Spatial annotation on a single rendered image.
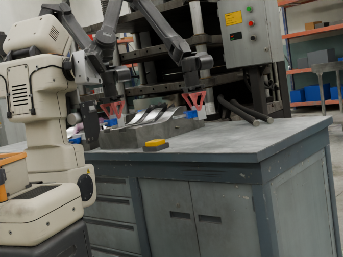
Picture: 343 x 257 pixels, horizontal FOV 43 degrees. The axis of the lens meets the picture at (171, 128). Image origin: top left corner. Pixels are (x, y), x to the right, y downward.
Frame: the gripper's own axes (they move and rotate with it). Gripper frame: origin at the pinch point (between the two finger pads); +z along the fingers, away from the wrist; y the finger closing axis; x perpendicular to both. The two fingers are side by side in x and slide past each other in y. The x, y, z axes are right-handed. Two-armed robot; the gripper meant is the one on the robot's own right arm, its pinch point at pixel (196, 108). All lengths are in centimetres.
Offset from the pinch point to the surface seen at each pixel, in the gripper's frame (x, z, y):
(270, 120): -41.3, 14.0, 12.8
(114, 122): 27.9, 1.3, 24.5
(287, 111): -118, 29, 107
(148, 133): 12.9, 9.8, 28.1
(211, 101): -42, 6, 71
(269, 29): -71, -29, 46
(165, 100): -28, 3, 112
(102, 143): 31, 12, 45
